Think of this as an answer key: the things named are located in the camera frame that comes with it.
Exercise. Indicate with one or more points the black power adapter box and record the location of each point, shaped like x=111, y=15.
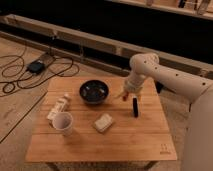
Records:
x=35, y=67

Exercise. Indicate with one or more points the white plastic bottle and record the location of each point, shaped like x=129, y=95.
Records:
x=60, y=105

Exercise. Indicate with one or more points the white rectangular sponge block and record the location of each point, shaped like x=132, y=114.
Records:
x=103, y=123

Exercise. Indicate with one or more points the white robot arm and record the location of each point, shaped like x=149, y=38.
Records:
x=194, y=90

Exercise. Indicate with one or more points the black upright marker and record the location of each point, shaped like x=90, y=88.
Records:
x=135, y=107

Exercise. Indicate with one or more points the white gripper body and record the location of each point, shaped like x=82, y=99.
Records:
x=133, y=84

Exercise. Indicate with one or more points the wooden table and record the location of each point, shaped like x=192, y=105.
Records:
x=145, y=138

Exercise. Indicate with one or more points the dark round bowl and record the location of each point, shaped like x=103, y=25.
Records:
x=94, y=92

